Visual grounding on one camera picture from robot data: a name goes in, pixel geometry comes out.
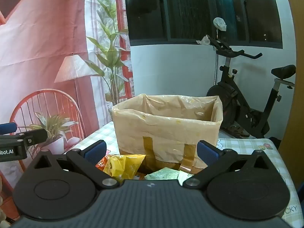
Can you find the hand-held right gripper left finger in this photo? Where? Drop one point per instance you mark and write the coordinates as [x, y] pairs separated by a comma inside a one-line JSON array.
[[96, 150]]

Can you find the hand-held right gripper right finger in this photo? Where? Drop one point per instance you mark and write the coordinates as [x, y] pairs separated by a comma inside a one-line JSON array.
[[207, 153]]

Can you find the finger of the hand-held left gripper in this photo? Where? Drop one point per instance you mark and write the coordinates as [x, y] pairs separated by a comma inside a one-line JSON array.
[[35, 135], [8, 128]]

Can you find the plastic-lined cardboard box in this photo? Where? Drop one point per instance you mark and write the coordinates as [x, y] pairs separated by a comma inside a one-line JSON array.
[[166, 133]]

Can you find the yellow snack packet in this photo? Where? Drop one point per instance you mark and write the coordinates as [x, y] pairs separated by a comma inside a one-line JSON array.
[[125, 166]]

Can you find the brown sandal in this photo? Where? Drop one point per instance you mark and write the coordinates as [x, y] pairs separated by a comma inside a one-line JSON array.
[[238, 131]]

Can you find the checked tablecloth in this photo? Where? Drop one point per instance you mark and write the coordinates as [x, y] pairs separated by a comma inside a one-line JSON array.
[[249, 144]]

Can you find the green white snack packet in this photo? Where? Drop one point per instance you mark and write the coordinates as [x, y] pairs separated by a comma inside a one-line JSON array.
[[163, 174]]

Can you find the black exercise bike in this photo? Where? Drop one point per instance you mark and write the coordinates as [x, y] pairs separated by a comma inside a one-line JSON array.
[[234, 104]]

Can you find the crumpled white tissue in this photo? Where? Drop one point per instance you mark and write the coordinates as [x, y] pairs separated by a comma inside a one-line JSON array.
[[204, 40]]

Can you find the white hanging plastic bag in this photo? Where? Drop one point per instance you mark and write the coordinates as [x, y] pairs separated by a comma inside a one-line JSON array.
[[219, 23]]

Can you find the dark window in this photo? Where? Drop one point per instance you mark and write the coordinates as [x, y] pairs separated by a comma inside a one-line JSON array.
[[190, 11]]

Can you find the printed wall backdrop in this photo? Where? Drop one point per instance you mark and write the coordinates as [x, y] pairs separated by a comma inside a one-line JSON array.
[[42, 40]]

